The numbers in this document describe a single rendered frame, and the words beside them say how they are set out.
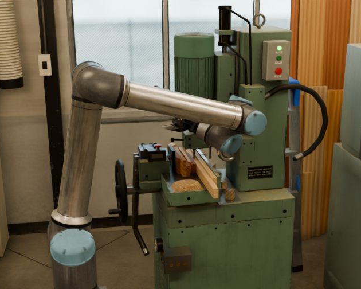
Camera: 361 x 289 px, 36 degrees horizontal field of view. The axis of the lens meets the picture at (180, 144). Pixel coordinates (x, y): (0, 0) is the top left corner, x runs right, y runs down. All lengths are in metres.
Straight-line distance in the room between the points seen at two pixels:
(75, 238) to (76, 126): 0.38
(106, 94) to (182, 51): 0.66
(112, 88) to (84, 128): 0.23
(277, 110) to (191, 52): 0.47
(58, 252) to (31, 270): 1.73
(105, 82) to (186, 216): 0.84
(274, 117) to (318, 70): 1.39
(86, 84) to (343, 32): 2.42
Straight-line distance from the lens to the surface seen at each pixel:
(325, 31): 3.87
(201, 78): 2.39
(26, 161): 3.89
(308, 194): 3.83
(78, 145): 1.97
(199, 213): 2.42
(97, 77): 1.82
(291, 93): 3.31
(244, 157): 2.40
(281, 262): 2.65
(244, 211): 2.47
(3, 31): 3.53
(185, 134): 2.48
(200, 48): 2.36
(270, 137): 2.52
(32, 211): 4.02
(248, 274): 2.63
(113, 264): 3.62
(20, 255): 3.85
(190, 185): 2.31
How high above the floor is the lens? 1.77
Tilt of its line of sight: 17 degrees down
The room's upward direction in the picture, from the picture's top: straight up
